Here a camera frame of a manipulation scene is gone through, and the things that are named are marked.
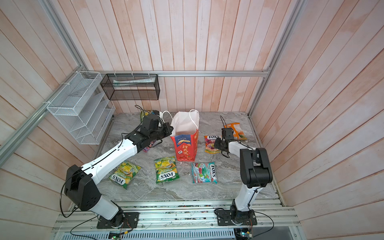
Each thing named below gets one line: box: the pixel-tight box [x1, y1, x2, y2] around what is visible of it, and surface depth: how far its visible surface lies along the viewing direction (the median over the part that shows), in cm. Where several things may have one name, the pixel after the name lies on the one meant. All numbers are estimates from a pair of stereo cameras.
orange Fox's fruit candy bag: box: [204, 135, 222, 154], surface depth 103 cm
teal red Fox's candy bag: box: [191, 162, 218, 184], surface depth 89 cm
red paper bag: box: [170, 109, 200, 162], surface depth 90 cm
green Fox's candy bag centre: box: [154, 156, 180, 184], surface depth 90 cm
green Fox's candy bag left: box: [109, 161, 142, 190], surface depth 87 cm
